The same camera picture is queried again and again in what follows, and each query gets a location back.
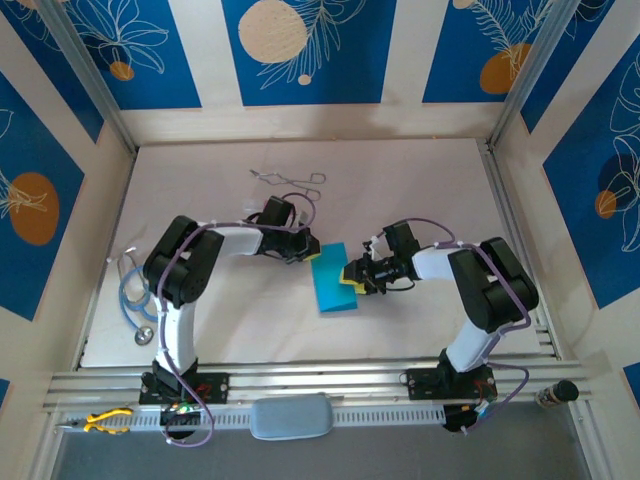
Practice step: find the blue stethoscope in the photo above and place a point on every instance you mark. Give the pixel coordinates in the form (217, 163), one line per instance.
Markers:
(144, 336)

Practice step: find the black left wiring connector block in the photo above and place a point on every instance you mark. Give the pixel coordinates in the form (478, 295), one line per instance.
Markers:
(180, 419)

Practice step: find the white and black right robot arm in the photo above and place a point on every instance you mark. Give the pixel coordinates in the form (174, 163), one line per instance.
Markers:
(470, 345)

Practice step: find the black wiring connector block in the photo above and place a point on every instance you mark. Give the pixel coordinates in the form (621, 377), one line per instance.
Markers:
(452, 417)
(180, 419)

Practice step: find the aluminium table side rail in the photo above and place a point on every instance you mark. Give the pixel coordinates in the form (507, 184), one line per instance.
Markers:
(513, 225)

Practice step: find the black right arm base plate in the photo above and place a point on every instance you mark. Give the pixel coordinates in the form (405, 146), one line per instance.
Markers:
(425, 384)

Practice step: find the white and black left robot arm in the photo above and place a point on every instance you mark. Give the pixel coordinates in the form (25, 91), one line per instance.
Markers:
(175, 340)

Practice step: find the pink and clear pill box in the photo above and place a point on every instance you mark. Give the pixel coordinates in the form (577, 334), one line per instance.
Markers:
(252, 205)

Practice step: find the aluminium frame post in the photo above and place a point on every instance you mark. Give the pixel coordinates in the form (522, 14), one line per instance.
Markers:
(535, 75)
(93, 75)

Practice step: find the grey zipped pouch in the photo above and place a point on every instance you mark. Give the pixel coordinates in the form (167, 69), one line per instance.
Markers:
(292, 417)

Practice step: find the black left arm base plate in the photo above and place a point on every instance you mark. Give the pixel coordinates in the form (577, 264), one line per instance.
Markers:
(215, 387)

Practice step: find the blue paper sheet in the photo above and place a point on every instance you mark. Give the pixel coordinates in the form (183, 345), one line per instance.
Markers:
(332, 295)

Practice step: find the small bottle with black cap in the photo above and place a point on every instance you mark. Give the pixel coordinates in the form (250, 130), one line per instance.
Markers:
(557, 394)

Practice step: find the aluminium rail frame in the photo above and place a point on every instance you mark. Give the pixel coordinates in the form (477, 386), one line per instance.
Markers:
(300, 375)

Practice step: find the black right wiring connector block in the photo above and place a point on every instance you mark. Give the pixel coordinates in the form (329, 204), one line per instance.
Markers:
(452, 417)

